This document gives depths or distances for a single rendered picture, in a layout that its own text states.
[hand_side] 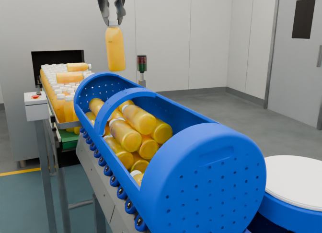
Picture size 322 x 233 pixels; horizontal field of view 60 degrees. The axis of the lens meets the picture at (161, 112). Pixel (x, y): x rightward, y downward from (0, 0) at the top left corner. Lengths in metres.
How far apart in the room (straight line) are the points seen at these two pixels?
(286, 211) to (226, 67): 5.82
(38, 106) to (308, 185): 1.16
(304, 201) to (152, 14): 5.19
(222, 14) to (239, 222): 5.81
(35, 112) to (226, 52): 5.38
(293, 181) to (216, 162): 0.33
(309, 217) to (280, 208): 0.06
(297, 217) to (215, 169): 0.28
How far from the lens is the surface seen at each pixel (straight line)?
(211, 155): 0.55
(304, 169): 0.91
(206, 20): 6.15
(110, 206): 0.95
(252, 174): 0.64
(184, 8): 5.93
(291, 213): 0.76
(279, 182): 0.82
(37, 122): 1.55
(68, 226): 2.08
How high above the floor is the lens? 1.42
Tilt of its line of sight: 17 degrees down
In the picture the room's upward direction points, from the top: straight up
